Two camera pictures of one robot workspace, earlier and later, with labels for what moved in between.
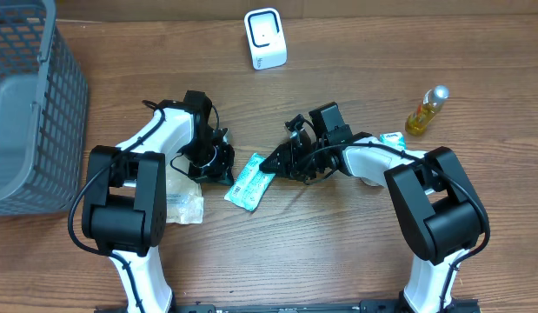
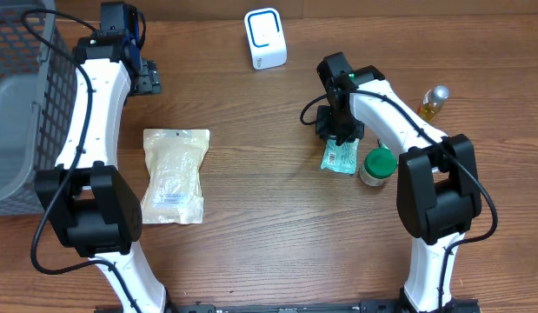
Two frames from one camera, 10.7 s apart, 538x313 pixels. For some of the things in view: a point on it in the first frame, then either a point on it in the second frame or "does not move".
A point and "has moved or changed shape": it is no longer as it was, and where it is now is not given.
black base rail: [370, 306] does not move
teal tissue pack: [250, 184] has moved or changed shape
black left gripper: [222, 174] -> [150, 82]
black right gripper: [291, 165] -> [324, 129]
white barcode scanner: [266, 38] does not move
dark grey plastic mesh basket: [39, 112] does not move
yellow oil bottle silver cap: [432, 102] does not move
